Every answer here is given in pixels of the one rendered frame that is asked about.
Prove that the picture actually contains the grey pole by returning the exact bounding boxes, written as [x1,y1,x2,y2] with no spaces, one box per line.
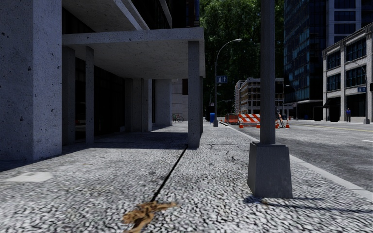
[247,0,293,199]

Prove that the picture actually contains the glass tower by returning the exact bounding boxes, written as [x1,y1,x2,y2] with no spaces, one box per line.
[283,0,373,120]

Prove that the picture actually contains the trees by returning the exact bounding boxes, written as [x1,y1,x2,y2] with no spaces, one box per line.
[199,0,285,117]

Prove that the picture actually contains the grey street lamp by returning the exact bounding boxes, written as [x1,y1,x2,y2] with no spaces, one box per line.
[209,84,222,107]
[212,38,242,127]
[285,84,299,121]

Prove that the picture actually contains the pale stone building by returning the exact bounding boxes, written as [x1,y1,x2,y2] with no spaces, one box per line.
[322,22,373,123]

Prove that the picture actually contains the orange striped road barrier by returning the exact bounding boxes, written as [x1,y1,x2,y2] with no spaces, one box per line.
[275,112,286,129]
[238,113,261,127]

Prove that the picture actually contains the pale concrete building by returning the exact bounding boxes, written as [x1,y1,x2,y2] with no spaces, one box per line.
[0,0,206,164]

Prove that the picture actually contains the tan brick building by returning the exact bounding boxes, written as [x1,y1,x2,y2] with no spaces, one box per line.
[234,77,285,115]

